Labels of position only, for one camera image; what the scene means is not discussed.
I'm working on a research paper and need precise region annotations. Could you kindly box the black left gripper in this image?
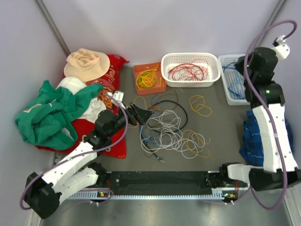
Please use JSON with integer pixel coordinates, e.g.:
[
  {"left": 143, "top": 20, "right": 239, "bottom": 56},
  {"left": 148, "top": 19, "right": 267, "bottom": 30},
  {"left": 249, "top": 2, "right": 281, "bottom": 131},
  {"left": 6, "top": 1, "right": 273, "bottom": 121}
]
[{"left": 108, "top": 102, "right": 155, "bottom": 137}]

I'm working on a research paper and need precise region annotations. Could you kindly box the light blue thin cable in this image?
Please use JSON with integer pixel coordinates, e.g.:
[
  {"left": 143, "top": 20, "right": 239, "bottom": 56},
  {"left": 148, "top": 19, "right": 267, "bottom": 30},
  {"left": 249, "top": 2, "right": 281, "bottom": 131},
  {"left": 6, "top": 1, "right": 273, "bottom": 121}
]
[{"left": 140, "top": 70, "right": 246, "bottom": 148}]

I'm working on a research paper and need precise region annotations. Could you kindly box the orange red cable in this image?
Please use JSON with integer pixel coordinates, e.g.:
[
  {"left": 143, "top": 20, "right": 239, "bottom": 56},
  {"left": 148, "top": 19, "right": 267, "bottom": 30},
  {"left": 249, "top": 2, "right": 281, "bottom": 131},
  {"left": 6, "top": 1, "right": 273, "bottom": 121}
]
[{"left": 168, "top": 62, "right": 205, "bottom": 81}]

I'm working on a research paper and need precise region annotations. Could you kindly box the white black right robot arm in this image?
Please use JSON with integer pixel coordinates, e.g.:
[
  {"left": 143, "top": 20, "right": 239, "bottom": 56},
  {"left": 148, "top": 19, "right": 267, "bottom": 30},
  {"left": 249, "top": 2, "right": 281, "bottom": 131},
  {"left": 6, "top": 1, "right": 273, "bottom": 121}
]
[{"left": 219, "top": 44, "right": 301, "bottom": 191}]

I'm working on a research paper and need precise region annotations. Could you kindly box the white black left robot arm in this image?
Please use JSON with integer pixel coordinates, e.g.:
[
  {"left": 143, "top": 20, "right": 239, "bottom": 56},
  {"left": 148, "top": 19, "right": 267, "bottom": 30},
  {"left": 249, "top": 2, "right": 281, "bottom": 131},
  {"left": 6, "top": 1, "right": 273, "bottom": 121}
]
[{"left": 20, "top": 104, "right": 153, "bottom": 219}]

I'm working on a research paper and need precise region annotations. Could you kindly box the white empty perforated basket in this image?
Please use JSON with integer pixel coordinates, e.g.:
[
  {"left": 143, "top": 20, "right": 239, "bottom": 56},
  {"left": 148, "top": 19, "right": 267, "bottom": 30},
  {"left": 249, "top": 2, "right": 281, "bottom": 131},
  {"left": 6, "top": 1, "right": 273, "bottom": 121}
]
[{"left": 218, "top": 54, "right": 249, "bottom": 105}]

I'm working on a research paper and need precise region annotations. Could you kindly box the orange cardboard box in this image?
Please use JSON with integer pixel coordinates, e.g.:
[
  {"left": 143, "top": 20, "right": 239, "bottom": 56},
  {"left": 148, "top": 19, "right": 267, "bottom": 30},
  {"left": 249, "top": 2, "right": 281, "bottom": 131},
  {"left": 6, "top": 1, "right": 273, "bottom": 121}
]
[{"left": 134, "top": 62, "right": 166, "bottom": 96}]

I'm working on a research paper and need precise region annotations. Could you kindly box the white garment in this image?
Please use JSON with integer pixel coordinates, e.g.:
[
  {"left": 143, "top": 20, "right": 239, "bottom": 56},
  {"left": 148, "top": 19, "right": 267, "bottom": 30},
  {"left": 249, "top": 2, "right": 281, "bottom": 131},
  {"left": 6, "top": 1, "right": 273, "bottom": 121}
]
[{"left": 56, "top": 77, "right": 106, "bottom": 123}]

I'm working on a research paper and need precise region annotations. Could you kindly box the red patterned cloth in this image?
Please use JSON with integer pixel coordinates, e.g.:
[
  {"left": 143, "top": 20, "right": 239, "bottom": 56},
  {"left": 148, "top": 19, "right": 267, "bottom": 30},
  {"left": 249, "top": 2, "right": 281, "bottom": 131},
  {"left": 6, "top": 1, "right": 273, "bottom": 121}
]
[{"left": 35, "top": 54, "right": 130, "bottom": 160}]

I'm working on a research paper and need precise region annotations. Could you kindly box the beige bucket hat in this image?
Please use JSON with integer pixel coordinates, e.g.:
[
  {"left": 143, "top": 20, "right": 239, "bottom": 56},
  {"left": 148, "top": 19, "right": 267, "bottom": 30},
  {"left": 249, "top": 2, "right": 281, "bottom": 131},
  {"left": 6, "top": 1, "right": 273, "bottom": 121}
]
[{"left": 63, "top": 48, "right": 111, "bottom": 82}]

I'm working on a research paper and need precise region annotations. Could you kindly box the green garment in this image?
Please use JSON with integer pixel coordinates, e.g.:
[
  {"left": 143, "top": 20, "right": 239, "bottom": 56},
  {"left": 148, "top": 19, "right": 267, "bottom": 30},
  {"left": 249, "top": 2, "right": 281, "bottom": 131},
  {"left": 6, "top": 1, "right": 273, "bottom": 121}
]
[{"left": 15, "top": 81, "right": 103, "bottom": 151}]

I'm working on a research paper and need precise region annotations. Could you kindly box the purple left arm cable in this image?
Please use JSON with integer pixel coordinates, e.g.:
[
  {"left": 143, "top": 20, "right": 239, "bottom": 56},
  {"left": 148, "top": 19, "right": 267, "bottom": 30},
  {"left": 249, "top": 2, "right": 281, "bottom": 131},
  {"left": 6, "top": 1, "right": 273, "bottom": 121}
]
[{"left": 19, "top": 92, "right": 129, "bottom": 210}]

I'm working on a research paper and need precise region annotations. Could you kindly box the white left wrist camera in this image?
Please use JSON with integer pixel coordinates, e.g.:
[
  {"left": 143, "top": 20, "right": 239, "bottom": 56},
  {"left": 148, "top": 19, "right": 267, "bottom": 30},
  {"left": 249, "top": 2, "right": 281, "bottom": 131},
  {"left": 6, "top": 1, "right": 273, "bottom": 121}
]
[{"left": 105, "top": 91, "right": 124, "bottom": 107}]

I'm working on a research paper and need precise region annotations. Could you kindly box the white thin cable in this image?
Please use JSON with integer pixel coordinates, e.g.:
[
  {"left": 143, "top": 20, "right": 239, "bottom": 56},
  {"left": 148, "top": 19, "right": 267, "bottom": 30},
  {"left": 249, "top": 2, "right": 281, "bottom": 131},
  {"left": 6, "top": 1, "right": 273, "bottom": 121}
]
[{"left": 140, "top": 109, "right": 206, "bottom": 159}]

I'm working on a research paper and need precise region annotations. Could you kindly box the black thick cable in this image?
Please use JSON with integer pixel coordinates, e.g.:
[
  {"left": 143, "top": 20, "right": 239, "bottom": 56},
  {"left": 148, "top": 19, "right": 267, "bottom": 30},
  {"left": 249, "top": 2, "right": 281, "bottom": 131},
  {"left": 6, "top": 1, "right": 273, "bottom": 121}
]
[{"left": 143, "top": 100, "right": 189, "bottom": 164}]

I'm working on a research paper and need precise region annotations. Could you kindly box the yellow cable coil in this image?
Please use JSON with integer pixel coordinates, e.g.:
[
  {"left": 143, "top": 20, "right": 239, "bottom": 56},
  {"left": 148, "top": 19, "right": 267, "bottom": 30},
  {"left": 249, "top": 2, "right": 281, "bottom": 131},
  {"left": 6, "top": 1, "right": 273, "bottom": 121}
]
[{"left": 136, "top": 65, "right": 165, "bottom": 90}]

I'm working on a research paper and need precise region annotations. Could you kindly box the white basket with red cable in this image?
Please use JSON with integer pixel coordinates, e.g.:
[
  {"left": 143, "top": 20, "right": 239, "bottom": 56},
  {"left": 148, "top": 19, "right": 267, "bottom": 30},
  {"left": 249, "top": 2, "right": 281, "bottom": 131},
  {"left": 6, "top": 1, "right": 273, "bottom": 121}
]
[{"left": 161, "top": 53, "right": 221, "bottom": 88}]

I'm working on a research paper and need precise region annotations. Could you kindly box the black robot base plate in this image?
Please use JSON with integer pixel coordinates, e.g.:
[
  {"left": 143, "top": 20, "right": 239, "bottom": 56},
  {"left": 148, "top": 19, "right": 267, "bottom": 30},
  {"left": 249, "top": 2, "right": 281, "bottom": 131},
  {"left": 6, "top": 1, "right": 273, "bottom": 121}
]
[{"left": 94, "top": 171, "right": 247, "bottom": 196}]

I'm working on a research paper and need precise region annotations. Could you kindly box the slotted cable duct rail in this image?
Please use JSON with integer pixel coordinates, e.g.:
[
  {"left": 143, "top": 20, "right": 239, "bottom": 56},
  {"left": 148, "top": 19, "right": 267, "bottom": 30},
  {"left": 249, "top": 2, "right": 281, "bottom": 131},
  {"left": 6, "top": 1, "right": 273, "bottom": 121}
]
[{"left": 69, "top": 190, "right": 237, "bottom": 200}]

